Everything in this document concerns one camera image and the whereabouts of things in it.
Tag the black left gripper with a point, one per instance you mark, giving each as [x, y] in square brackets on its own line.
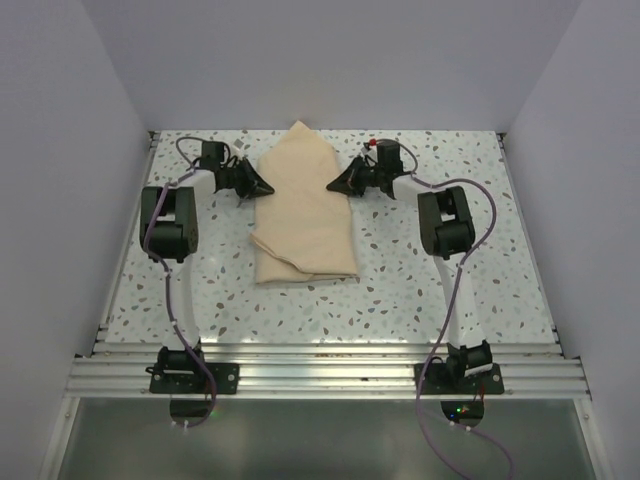
[253, 186]

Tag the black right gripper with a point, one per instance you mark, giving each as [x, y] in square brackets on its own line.
[348, 182]

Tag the beige cloth drape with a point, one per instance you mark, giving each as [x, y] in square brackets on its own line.
[303, 232]

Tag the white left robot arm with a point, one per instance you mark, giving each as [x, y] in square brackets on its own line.
[169, 236]

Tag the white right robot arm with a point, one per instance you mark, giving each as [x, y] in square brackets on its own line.
[448, 236]

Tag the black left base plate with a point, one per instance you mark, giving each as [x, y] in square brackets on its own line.
[176, 382]

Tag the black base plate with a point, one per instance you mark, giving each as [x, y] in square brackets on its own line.
[176, 382]
[437, 380]

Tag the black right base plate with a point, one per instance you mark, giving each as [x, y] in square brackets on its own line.
[437, 380]

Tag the aluminium rail frame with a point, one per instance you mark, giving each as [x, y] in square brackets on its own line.
[326, 386]

